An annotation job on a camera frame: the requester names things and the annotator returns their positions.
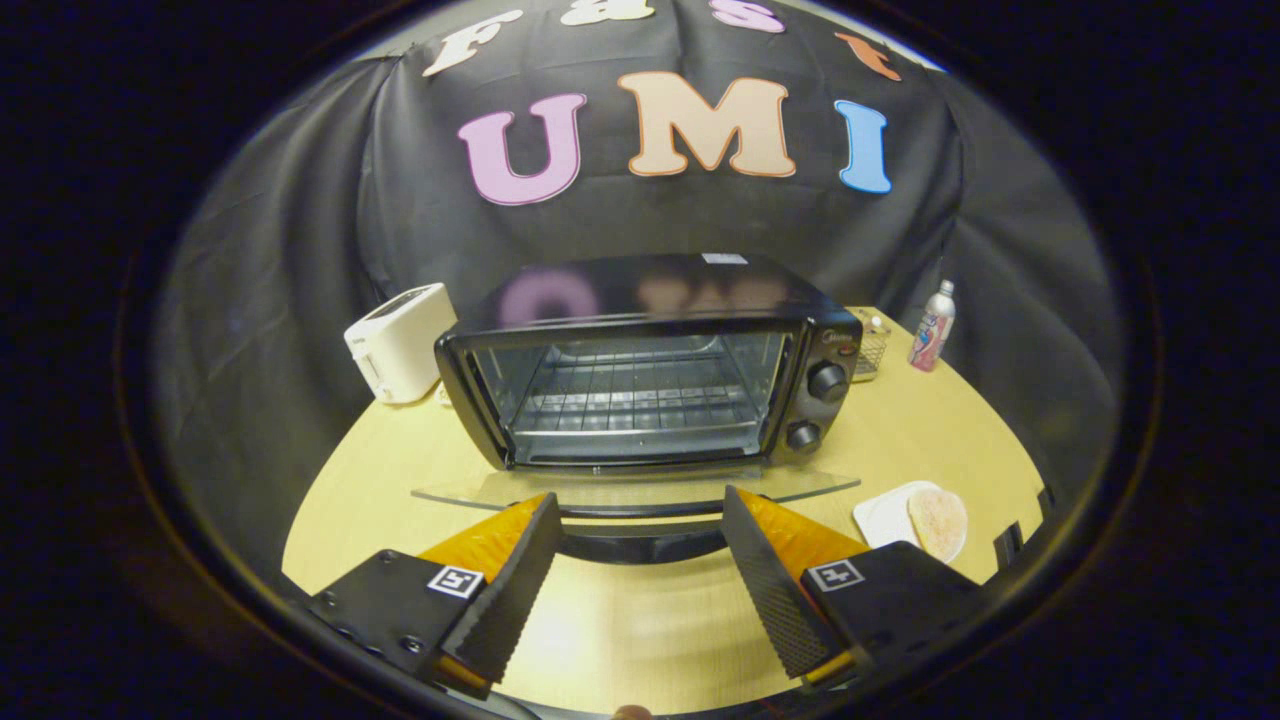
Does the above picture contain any breaded food patty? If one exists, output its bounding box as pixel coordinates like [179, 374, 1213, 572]
[908, 489, 969, 563]

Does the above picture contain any black backdrop cloth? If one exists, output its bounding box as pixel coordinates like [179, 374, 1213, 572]
[150, 0, 1126, 581]

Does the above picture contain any black toaster oven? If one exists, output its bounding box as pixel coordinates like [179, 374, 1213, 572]
[412, 253, 864, 566]

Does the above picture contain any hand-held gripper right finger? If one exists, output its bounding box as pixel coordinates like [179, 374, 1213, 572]
[722, 486, 986, 691]

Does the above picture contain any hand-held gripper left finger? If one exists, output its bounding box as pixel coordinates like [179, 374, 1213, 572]
[310, 492, 563, 699]

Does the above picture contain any clear plastic container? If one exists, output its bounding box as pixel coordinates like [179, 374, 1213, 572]
[848, 308, 892, 384]

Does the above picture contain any white bread toaster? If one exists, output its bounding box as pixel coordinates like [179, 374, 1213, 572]
[344, 283, 458, 405]

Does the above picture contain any pink and white bottle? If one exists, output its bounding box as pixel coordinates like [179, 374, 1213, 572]
[908, 280, 957, 373]

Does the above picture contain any white plate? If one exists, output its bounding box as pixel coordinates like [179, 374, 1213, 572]
[853, 481, 969, 563]

